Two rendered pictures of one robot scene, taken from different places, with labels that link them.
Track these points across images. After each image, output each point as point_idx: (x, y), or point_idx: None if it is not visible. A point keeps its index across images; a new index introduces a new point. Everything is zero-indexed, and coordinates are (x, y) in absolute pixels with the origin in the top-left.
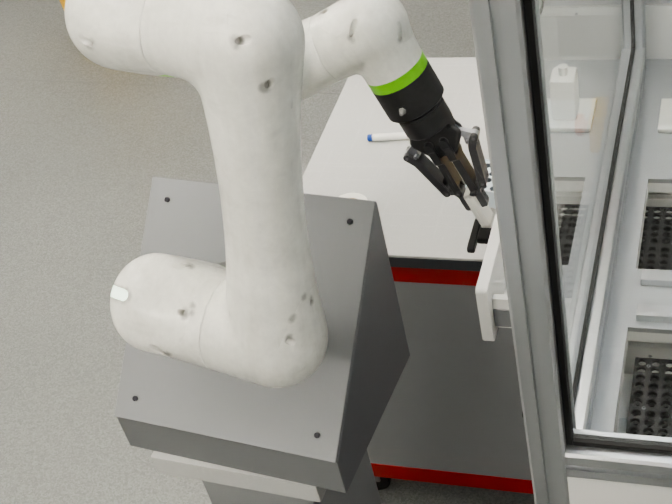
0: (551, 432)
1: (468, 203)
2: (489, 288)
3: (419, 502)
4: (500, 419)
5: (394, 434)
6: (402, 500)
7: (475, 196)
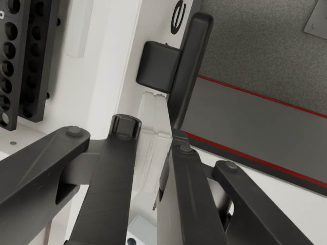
0: None
1: (166, 124)
2: None
3: (305, 108)
4: (240, 102)
5: (326, 124)
6: (317, 112)
7: None
